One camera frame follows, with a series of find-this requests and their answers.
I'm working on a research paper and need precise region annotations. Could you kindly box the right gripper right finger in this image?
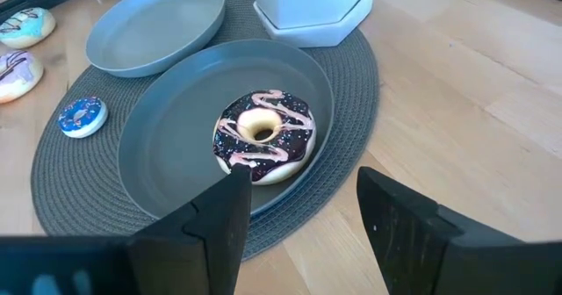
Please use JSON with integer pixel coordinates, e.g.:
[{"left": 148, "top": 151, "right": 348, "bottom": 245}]
[{"left": 356, "top": 166, "right": 524, "bottom": 295}]

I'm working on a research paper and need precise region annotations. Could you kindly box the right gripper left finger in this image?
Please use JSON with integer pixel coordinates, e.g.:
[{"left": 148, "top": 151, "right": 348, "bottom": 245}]
[{"left": 126, "top": 162, "right": 254, "bottom": 295}]

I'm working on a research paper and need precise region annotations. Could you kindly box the small blue sprinkled donut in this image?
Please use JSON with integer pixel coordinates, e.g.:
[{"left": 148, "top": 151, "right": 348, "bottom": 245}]
[{"left": 57, "top": 96, "right": 109, "bottom": 139}]

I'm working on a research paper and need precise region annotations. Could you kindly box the large pink-lilac iced donut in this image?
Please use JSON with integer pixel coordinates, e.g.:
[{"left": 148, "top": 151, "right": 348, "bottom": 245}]
[{"left": 0, "top": 49, "right": 45, "bottom": 104}]

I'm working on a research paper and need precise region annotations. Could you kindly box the large turquoise iced donut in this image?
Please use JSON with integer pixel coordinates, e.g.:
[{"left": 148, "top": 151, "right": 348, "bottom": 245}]
[{"left": 0, "top": 7, "right": 57, "bottom": 49}]

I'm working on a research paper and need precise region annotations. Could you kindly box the dark grey plate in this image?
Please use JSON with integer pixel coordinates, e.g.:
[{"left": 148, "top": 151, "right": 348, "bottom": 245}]
[{"left": 117, "top": 39, "right": 335, "bottom": 220}]

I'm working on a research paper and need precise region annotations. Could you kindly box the large chocolate pink-drizzle donut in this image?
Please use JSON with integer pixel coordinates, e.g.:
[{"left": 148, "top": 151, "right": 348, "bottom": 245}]
[{"left": 213, "top": 89, "right": 317, "bottom": 186}]

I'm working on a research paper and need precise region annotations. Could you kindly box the round grey woven placemat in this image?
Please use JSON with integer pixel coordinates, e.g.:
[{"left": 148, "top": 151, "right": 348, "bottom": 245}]
[{"left": 30, "top": 0, "right": 381, "bottom": 261}]

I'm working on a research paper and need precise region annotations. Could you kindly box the light grey plate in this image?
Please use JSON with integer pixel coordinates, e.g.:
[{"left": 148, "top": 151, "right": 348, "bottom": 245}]
[{"left": 85, "top": 0, "right": 227, "bottom": 79}]

